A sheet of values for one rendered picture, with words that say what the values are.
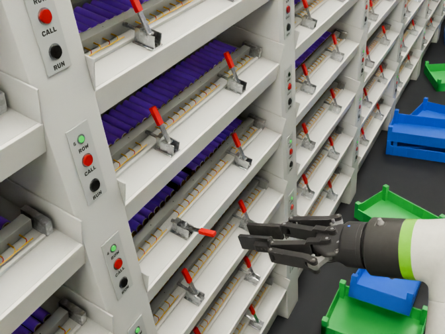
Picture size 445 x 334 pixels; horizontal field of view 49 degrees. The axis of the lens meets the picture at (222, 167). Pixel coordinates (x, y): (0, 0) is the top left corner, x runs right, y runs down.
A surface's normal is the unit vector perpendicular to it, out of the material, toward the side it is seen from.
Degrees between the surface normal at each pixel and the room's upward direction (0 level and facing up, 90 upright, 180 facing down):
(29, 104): 90
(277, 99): 90
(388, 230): 24
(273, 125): 90
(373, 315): 0
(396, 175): 0
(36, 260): 15
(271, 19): 90
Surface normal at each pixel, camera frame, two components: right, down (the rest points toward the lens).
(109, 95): 0.86, 0.42
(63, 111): 0.86, 0.21
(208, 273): 0.14, -0.74
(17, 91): -0.49, 0.52
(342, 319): -0.09, -0.83
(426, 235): -0.54, -0.58
